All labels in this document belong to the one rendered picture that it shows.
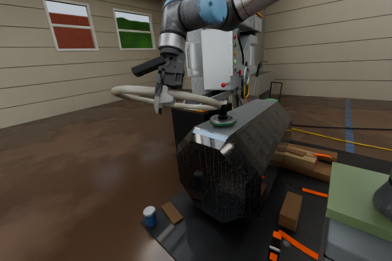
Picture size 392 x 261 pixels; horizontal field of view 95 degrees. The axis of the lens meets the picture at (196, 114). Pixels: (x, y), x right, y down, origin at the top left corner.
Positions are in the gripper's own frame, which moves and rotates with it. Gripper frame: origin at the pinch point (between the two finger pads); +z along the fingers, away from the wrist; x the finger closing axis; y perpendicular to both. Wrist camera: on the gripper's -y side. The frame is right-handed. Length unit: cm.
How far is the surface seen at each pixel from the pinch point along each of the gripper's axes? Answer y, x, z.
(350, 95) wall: 437, 419, -122
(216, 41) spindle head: 22, 57, -53
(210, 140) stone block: 28, 73, 15
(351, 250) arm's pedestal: 58, -13, 31
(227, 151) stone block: 39, 64, 20
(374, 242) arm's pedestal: 65, -11, 29
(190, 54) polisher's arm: 1, 150, -78
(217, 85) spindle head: 28, 67, -26
